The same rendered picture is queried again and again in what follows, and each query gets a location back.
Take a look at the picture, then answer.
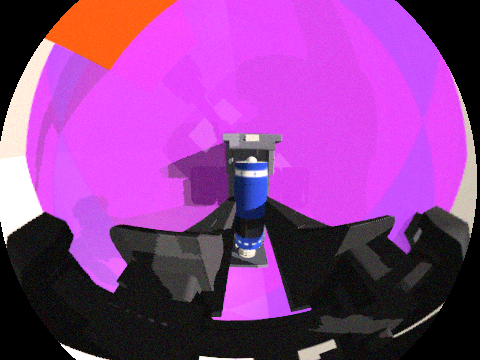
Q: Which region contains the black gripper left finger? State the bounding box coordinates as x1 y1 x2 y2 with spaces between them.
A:
109 196 236 317

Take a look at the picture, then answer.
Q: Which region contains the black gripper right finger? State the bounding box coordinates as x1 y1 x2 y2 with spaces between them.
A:
265 196 396 313

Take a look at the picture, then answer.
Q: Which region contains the blue cylindrical battery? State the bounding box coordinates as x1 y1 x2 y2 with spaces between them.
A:
235 156 268 249

